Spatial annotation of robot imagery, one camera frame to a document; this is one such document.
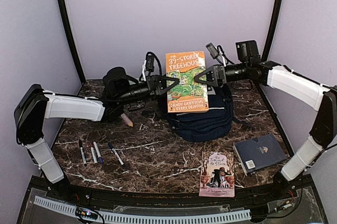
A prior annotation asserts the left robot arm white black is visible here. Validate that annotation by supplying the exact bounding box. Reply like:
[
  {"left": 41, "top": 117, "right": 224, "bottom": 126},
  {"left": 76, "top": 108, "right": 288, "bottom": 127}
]
[{"left": 14, "top": 67, "right": 180, "bottom": 201}]

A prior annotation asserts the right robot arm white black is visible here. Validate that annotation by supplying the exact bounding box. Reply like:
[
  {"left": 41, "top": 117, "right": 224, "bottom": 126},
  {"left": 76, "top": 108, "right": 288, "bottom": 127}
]
[{"left": 194, "top": 40, "right": 336, "bottom": 200}]

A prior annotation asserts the pink Shrew paperback book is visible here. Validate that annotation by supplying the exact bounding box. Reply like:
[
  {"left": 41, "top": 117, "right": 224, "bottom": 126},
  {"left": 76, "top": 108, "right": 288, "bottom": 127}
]
[{"left": 199, "top": 151, "right": 235, "bottom": 198}]

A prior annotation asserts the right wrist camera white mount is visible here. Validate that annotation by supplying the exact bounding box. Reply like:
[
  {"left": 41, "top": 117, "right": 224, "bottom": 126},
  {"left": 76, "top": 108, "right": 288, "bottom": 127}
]
[{"left": 206, "top": 43, "right": 227, "bottom": 66}]

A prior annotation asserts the grey slotted cable duct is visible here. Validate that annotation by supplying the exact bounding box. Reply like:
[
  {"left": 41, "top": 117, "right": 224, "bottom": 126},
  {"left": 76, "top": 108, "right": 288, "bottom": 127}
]
[{"left": 33, "top": 196, "right": 252, "bottom": 223}]

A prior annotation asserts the black right frame post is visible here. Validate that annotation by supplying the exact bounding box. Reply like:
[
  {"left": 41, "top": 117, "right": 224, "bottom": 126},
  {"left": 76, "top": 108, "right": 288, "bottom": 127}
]
[{"left": 262, "top": 0, "right": 282, "bottom": 61}]

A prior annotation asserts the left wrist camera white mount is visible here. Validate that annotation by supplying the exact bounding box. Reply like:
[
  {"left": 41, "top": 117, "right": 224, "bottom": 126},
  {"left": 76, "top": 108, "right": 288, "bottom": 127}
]
[{"left": 138, "top": 52, "right": 155, "bottom": 82}]

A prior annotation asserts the red cap marker pen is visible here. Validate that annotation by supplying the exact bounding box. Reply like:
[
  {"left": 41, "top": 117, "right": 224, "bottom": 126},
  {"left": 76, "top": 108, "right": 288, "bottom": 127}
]
[{"left": 90, "top": 142, "right": 98, "bottom": 165}]

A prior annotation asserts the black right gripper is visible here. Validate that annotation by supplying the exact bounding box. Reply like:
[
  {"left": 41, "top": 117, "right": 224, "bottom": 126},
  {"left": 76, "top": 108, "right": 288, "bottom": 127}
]
[{"left": 195, "top": 62, "right": 250, "bottom": 87}]

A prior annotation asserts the navy blue student backpack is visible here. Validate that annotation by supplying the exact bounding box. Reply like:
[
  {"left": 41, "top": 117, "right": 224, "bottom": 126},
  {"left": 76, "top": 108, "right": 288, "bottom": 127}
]
[{"left": 157, "top": 84, "right": 255, "bottom": 142}]

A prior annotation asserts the black left frame post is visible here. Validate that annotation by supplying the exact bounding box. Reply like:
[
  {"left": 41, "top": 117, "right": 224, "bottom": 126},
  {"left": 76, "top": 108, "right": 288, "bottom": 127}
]
[{"left": 57, "top": 0, "right": 86, "bottom": 84}]

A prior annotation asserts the small circuit board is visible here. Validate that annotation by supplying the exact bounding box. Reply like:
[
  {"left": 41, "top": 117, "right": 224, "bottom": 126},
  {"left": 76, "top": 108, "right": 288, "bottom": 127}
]
[{"left": 75, "top": 207, "right": 98, "bottom": 220}]

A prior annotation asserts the purple tip white marker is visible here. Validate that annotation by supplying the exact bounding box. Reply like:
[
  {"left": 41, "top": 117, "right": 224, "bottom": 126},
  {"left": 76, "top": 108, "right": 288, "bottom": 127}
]
[{"left": 93, "top": 141, "right": 104, "bottom": 164}]

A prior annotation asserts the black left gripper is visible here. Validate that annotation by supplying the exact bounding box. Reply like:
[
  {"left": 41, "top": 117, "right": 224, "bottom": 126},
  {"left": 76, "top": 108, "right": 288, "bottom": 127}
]
[{"left": 116, "top": 74, "right": 179, "bottom": 105}]

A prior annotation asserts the black frame post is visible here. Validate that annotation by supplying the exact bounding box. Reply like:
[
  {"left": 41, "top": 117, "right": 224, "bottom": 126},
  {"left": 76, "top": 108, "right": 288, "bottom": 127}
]
[
  {"left": 262, "top": 0, "right": 282, "bottom": 61},
  {"left": 57, "top": 0, "right": 86, "bottom": 84}
]

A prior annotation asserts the orange treehouse paperback book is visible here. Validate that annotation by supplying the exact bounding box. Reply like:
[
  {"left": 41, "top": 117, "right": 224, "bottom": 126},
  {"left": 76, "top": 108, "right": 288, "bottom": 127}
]
[{"left": 166, "top": 51, "right": 209, "bottom": 114}]

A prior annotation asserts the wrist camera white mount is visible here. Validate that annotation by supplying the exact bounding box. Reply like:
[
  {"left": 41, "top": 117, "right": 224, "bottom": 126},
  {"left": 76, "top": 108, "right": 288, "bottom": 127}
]
[
  {"left": 138, "top": 52, "right": 155, "bottom": 82},
  {"left": 206, "top": 43, "right": 227, "bottom": 66}
]

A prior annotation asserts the black marker pen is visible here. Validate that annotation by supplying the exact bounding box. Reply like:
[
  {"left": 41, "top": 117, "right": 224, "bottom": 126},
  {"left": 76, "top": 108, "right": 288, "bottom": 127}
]
[{"left": 78, "top": 140, "right": 87, "bottom": 167}]

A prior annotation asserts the dark blue hardcover book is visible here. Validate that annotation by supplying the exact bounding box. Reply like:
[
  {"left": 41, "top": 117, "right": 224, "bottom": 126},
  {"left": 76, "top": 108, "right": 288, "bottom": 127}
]
[{"left": 233, "top": 134, "right": 287, "bottom": 175}]

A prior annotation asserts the blue cap marker pen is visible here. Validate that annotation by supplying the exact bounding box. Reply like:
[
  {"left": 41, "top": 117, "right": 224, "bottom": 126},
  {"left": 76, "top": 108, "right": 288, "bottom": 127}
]
[{"left": 108, "top": 142, "right": 125, "bottom": 167}]

